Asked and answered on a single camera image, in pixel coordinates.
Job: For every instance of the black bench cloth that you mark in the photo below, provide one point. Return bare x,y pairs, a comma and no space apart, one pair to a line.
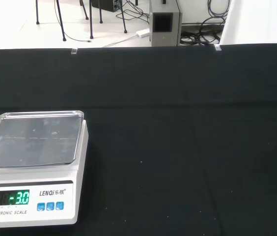
177,147

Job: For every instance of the grey metal box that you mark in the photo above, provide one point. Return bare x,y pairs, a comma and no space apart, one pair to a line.
164,37

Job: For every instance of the white power strip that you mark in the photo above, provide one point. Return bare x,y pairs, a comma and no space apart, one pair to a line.
143,32

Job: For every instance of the clear cloth clip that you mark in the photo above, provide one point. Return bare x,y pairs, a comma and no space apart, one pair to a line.
74,51
216,48

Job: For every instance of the black stand legs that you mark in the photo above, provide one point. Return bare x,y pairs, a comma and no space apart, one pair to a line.
91,22

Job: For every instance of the white electronic balance steel pan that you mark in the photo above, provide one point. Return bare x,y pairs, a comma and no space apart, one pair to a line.
30,142

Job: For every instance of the black tripod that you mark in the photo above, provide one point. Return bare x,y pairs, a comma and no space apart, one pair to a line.
61,22

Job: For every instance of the pale board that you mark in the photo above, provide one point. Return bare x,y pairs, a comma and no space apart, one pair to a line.
258,22

